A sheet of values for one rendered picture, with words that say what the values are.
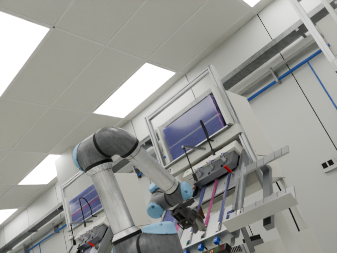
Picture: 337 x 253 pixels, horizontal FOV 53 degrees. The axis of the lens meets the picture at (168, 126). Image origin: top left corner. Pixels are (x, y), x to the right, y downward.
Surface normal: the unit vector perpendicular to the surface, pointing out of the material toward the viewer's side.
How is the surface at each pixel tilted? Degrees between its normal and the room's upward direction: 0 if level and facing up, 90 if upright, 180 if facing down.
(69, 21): 180
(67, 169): 90
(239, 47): 90
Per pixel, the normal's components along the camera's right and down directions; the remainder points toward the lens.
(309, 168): -0.67, -0.11
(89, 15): 0.31, 0.86
